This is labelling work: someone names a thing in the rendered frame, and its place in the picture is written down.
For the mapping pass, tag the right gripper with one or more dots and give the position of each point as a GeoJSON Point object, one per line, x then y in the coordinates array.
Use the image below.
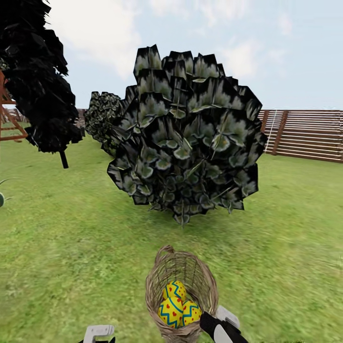
{"type": "Point", "coordinates": [207, 323]}

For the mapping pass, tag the easter egg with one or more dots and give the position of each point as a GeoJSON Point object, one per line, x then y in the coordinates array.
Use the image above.
{"type": "Point", "coordinates": [175, 288]}
{"type": "Point", "coordinates": [191, 312]}
{"type": "Point", "coordinates": [171, 311]}

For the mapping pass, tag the wicker basket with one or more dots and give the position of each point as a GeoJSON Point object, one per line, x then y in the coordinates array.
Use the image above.
{"type": "Point", "coordinates": [203, 291]}

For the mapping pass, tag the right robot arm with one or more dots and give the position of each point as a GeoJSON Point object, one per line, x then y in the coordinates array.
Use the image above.
{"type": "Point", "coordinates": [223, 328]}

